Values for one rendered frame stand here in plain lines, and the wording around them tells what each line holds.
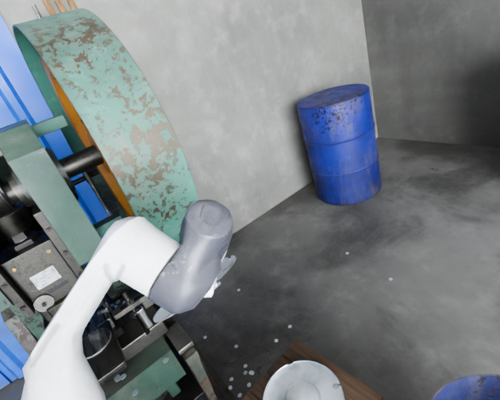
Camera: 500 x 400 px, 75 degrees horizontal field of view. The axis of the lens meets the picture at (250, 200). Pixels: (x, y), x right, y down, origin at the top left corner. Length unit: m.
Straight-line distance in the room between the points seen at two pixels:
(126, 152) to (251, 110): 2.12
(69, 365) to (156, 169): 0.50
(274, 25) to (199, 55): 0.75
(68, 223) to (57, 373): 0.69
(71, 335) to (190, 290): 0.16
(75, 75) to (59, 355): 0.61
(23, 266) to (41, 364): 0.73
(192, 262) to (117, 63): 0.57
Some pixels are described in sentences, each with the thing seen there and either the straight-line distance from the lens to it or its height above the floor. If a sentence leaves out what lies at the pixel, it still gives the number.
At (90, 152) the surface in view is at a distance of 1.21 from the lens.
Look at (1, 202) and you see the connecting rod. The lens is 1.16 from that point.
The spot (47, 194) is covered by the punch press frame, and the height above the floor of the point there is 1.31.
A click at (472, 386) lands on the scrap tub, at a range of 1.32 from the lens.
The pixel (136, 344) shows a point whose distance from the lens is 1.37.
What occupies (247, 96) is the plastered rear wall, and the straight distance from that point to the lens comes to 2.85.
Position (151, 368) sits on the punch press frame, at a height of 0.63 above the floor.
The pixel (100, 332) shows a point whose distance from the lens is 1.36.
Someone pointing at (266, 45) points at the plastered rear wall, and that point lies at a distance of 3.00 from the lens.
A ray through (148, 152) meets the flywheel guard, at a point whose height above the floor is 1.36.
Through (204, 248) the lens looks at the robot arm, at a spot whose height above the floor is 1.29.
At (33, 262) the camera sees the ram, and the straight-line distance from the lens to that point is 1.22.
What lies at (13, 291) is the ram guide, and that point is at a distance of 1.21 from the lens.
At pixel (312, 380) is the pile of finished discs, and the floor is 0.38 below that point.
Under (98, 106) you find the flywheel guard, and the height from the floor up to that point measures 1.49.
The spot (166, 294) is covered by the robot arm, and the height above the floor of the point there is 1.25.
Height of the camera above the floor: 1.55
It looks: 27 degrees down
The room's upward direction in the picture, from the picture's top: 19 degrees counter-clockwise
